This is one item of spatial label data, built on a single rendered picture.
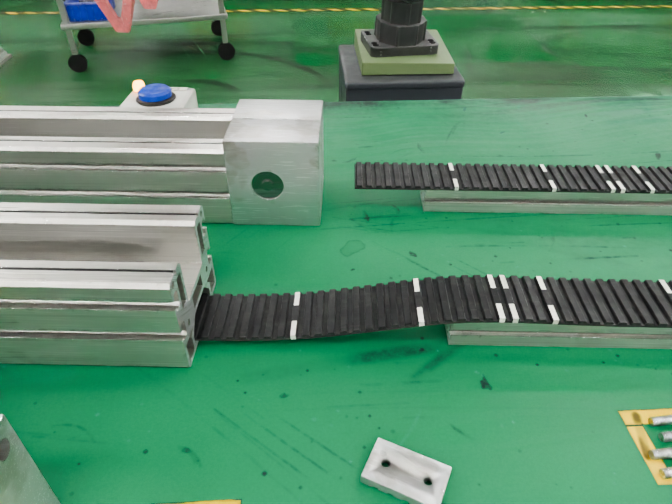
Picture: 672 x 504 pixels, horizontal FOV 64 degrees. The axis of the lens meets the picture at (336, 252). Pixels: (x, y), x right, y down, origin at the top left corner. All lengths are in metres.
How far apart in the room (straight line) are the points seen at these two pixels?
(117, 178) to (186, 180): 0.07
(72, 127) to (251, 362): 0.35
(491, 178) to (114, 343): 0.40
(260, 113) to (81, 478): 0.36
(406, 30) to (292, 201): 0.49
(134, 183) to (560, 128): 0.56
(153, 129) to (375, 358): 0.35
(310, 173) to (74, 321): 0.25
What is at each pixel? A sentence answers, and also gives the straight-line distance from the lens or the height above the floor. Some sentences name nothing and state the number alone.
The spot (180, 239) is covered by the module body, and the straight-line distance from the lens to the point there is 0.44.
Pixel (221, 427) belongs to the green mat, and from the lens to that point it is 0.40.
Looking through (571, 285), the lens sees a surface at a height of 0.81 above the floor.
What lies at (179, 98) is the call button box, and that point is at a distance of 0.72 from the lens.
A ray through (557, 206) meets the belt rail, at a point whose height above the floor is 0.79.
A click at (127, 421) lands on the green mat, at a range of 0.42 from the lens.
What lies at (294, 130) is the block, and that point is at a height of 0.87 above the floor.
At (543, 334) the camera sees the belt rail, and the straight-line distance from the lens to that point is 0.46.
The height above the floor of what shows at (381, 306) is 0.80.
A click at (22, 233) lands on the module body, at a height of 0.85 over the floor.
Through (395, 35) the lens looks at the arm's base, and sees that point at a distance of 0.96.
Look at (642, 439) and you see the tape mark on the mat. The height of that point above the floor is 0.78.
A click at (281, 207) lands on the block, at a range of 0.55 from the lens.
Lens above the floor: 1.10
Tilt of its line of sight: 38 degrees down
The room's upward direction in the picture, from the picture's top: straight up
